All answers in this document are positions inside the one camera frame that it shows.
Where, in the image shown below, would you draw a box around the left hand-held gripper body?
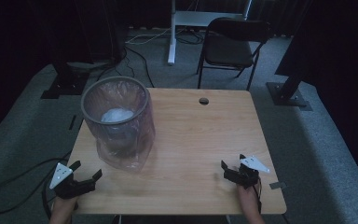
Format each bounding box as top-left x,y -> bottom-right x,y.
48,161 -> 97,200

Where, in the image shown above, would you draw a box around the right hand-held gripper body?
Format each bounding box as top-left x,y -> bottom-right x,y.
223,155 -> 270,189

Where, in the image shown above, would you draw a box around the beige ribbed trash bin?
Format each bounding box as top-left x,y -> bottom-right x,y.
85,120 -> 147,160

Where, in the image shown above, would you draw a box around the grey bin rim ring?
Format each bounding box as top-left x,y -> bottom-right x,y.
80,76 -> 151,126

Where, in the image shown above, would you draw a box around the purple plastic trash bag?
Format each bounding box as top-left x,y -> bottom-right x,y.
81,77 -> 157,173

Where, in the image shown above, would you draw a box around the person's right hand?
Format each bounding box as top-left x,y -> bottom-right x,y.
237,185 -> 260,208

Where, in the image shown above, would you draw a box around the person's left hand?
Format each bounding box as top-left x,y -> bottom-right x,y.
53,196 -> 78,216

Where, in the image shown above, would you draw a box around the grey tape piece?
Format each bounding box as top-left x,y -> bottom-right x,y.
268,181 -> 287,190

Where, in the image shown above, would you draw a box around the white crumpled paper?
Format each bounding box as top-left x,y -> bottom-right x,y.
101,107 -> 134,123

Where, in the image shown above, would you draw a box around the black folding chair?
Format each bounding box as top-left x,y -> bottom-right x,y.
196,17 -> 273,91

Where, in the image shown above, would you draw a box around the right hand-held gripper black cable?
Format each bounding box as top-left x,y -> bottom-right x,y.
254,178 -> 264,216

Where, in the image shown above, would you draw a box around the hand-held gripper black cable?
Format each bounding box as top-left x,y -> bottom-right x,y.
254,178 -> 264,216
0,151 -> 73,218

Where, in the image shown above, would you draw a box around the left hand-held gripper black cable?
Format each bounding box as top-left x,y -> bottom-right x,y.
0,151 -> 73,218

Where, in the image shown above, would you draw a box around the black stand with base plate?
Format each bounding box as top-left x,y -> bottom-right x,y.
40,61 -> 113,100
266,69 -> 313,112

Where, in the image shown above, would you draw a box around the black floor cables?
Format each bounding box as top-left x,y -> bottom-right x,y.
96,31 -> 204,89

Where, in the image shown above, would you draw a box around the white desk frame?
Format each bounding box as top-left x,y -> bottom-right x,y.
167,0 -> 254,65

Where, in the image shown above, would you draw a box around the white floor cable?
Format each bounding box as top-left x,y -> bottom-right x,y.
125,27 -> 172,45

